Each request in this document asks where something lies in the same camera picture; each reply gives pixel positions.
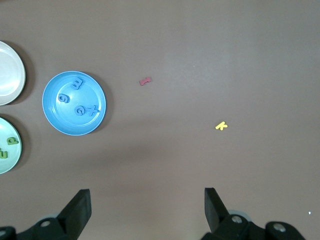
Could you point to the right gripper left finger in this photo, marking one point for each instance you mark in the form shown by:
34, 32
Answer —
72, 212

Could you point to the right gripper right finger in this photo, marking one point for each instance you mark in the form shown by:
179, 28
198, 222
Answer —
217, 215

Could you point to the blue plate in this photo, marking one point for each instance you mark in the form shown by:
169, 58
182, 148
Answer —
70, 122

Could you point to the green foam letter U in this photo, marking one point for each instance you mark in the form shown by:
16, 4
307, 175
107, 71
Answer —
3, 154

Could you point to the green foam letter P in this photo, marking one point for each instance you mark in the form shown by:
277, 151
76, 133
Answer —
12, 141

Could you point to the blue foam letter G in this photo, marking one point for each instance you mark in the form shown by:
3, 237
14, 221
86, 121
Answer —
80, 110

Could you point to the blue foam letter X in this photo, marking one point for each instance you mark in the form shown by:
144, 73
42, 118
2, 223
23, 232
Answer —
92, 110

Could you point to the blue foam number nine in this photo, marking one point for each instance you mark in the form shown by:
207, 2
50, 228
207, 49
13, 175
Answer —
63, 98

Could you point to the blue foam letter M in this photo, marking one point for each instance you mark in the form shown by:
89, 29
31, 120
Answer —
77, 83

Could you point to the light green plate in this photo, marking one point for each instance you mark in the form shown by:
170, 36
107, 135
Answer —
7, 162

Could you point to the yellow foam letter K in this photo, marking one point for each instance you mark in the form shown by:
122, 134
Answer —
221, 125

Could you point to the red foam letter I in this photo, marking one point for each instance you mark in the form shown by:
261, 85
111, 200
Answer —
145, 81

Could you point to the beige plate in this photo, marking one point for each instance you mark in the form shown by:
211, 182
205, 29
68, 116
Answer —
7, 75

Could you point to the brown table cover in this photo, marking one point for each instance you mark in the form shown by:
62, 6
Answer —
200, 50

